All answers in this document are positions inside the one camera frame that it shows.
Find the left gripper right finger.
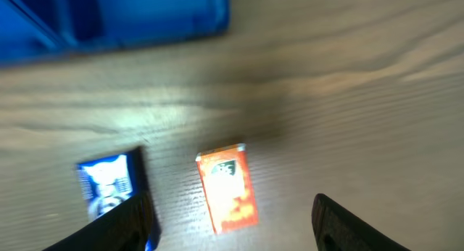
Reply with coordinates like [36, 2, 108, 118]
[311, 192, 413, 251]

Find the blue candy pack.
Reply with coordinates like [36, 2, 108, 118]
[75, 146, 162, 251]

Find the blue tray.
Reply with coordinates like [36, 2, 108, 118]
[0, 0, 231, 69]

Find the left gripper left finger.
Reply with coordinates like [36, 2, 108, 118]
[41, 191, 155, 251]

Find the orange candy box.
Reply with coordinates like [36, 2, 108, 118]
[194, 142, 260, 235]

